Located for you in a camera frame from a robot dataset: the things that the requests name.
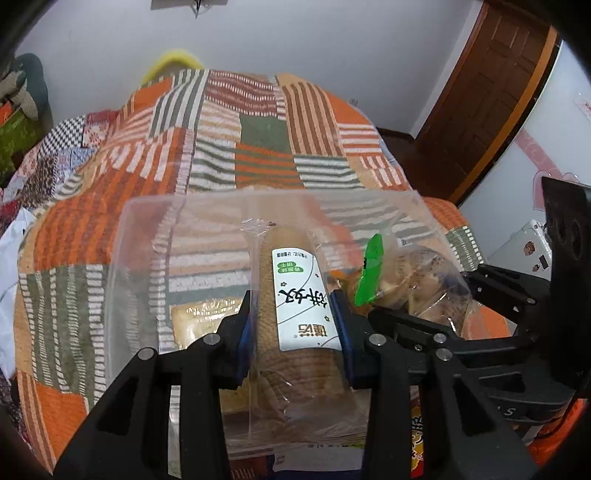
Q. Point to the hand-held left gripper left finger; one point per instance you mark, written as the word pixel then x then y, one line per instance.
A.
pixel 244 344

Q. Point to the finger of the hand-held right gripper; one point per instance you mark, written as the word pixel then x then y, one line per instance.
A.
pixel 415 325
pixel 501 288

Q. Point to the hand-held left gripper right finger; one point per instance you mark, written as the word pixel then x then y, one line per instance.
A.
pixel 342 334

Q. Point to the clear snack bag green label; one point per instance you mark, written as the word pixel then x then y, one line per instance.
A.
pixel 415 272

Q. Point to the tan biscuit packet white label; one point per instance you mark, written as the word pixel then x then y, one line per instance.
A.
pixel 267 295

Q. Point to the clear plastic zip bag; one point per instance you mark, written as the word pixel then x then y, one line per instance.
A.
pixel 152 258

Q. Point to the white appliance with stickers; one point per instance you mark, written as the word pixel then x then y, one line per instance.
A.
pixel 524 249

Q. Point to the cream flat snack packet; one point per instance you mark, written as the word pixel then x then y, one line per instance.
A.
pixel 198 319

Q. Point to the orange red snack packet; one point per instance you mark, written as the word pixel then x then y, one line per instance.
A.
pixel 419 438

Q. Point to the white printed snack packet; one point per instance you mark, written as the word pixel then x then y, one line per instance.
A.
pixel 295 464

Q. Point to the white cabinet pink stickers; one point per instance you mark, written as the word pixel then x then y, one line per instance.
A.
pixel 535 129

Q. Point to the brown wooden door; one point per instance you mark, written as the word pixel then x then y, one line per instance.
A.
pixel 489 92

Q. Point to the orange striped patchwork blanket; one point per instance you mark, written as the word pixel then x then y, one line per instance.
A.
pixel 258 134

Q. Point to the white cloth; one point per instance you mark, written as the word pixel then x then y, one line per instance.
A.
pixel 11 277

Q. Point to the houndstooth floral quilt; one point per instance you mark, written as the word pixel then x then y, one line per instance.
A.
pixel 55 152

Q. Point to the yellow pillow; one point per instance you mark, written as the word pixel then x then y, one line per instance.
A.
pixel 173 60

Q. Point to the green patterned cloth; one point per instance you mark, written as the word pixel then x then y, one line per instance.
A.
pixel 14 138

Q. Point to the grey stuffed toy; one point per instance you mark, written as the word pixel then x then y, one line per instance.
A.
pixel 21 87

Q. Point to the dark wall fixture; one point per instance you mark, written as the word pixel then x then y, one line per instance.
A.
pixel 196 5

